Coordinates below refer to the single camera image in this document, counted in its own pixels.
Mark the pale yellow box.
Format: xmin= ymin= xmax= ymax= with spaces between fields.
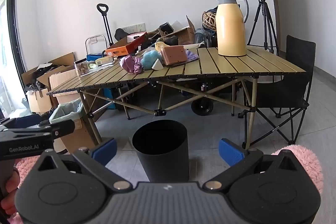
xmin=95 ymin=56 xmax=116 ymax=66

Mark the chrome tube frame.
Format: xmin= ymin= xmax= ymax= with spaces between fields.
xmin=85 ymin=34 xmax=107 ymax=56

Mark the person's left forearm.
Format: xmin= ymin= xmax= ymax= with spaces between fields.
xmin=14 ymin=156 xmax=40 ymax=189

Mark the black wagon cart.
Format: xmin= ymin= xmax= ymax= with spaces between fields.
xmin=181 ymin=76 xmax=243 ymax=116

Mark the small black bag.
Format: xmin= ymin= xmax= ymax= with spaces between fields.
xmin=158 ymin=22 xmax=174 ymax=34

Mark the orange red cardboard box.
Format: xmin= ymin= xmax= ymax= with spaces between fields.
xmin=105 ymin=32 xmax=148 ymax=56

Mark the black round bin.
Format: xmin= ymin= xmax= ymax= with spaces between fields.
xmin=132 ymin=120 xmax=190 ymax=183

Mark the white cardboard box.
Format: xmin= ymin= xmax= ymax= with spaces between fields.
xmin=26 ymin=89 xmax=51 ymax=113

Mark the cardboard box with green liner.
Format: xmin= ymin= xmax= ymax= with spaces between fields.
xmin=49 ymin=98 xmax=103 ymax=155

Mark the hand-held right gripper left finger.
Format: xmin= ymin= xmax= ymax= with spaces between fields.
xmin=31 ymin=138 xmax=133 ymax=191

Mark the tan slatted folding table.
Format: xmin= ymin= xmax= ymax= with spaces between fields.
xmin=47 ymin=46 xmax=306 ymax=151

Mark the yellow thermos jug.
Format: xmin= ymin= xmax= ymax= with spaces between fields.
xmin=215 ymin=0 xmax=249 ymax=57

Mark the wicker ball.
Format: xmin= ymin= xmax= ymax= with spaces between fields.
xmin=202 ymin=11 xmax=217 ymax=30

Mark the blue container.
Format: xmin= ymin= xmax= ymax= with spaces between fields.
xmin=104 ymin=86 xmax=116 ymax=110

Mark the person's left hand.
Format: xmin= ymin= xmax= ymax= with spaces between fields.
xmin=0 ymin=174 xmax=21 ymax=216

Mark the black suitcase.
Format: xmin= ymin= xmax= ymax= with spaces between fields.
xmin=205 ymin=30 xmax=218 ymax=47

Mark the open brown cardboard box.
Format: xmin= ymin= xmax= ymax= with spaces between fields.
xmin=21 ymin=52 xmax=76 ymax=88

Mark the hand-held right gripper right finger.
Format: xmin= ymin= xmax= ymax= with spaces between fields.
xmin=203 ymin=138 xmax=305 ymax=191

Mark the pale cardboard box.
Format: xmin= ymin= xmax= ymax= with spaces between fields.
xmin=49 ymin=69 xmax=87 ymax=106

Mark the purple plastic bag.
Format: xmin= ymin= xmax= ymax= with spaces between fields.
xmin=119 ymin=55 xmax=144 ymax=74

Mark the black trolley handle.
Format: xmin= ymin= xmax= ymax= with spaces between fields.
xmin=97 ymin=4 xmax=114 ymax=47

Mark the printed open cardboard box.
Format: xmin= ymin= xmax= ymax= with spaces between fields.
xmin=164 ymin=15 xmax=196 ymax=45

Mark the clear jar with nuts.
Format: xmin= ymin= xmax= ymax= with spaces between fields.
xmin=74 ymin=59 xmax=90 ymax=76

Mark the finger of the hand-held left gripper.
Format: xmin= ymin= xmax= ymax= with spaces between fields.
xmin=0 ymin=115 xmax=50 ymax=130
xmin=39 ymin=119 xmax=75 ymax=139

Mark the pink fluffy garment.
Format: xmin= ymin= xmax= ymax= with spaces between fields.
xmin=270 ymin=145 xmax=324 ymax=195

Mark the black folding chair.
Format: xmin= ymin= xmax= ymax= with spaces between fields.
xmin=238 ymin=35 xmax=316 ymax=144

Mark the brown sponge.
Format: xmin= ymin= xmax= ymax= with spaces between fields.
xmin=161 ymin=46 xmax=188 ymax=66

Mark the black camera tripod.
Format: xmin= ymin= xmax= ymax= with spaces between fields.
xmin=247 ymin=0 xmax=284 ymax=55

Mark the black sliding door frame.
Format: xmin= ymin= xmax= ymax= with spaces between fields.
xmin=0 ymin=0 xmax=27 ymax=119

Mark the purple knit pouch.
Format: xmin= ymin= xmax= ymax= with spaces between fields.
xmin=184 ymin=49 xmax=200 ymax=62

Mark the light blue fluffy cloth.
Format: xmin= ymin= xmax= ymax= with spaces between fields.
xmin=142 ymin=50 xmax=163 ymax=69

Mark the white wall socket strip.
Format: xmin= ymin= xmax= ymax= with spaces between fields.
xmin=122 ymin=23 xmax=145 ymax=33

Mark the black cap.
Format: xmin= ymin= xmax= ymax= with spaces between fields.
xmin=115 ymin=28 xmax=130 ymax=42

